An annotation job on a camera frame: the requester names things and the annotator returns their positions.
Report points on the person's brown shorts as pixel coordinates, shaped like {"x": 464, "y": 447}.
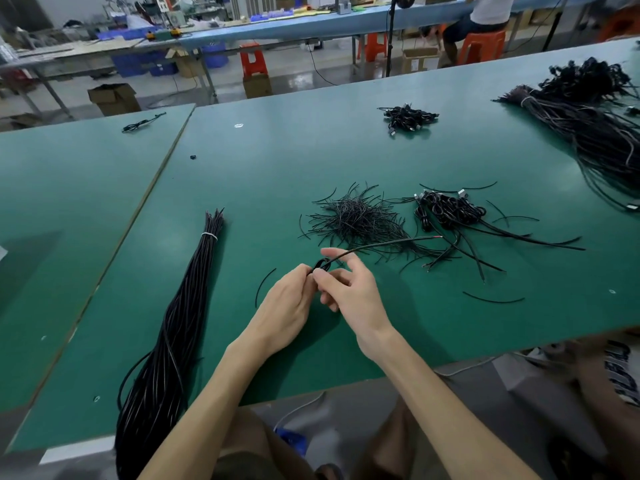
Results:
{"x": 240, "y": 450}

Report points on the red plastic stool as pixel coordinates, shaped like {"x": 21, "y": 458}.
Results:
{"x": 253, "y": 60}

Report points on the orange plastic stool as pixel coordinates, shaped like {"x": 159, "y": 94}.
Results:
{"x": 375, "y": 48}
{"x": 482, "y": 48}
{"x": 620, "y": 25}

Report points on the person's right hand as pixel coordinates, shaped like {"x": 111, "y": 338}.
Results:
{"x": 358, "y": 305}

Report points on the open cardboard box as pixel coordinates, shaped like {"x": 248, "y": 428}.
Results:
{"x": 113, "y": 99}

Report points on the small cardboard box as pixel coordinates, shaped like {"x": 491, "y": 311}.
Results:
{"x": 257, "y": 86}

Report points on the person's left hand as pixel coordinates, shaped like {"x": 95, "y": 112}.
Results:
{"x": 280, "y": 315}

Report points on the blue plastic item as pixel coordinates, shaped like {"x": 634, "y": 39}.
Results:
{"x": 291, "y": 442}

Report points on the black sandal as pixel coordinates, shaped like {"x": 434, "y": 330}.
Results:
{"x": 330, "y": 472}

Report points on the person's left forearm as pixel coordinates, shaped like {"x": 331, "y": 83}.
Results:
{"x": 200, "y": 420}

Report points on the person's right forearm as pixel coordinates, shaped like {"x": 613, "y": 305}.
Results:
{"x": 455, "y": 415}

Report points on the black tripod stand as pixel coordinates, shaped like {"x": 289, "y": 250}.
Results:
{"x": 555, "y": 23}

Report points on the black fan on stand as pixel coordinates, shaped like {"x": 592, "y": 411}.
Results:
{"x": 392, "y": 35}

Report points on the person's right leg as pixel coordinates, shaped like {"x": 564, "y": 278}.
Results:
{"x": 605, "y": 405}

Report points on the long blue workbench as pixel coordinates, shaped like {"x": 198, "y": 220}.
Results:
{"x": 310, "y": 23}

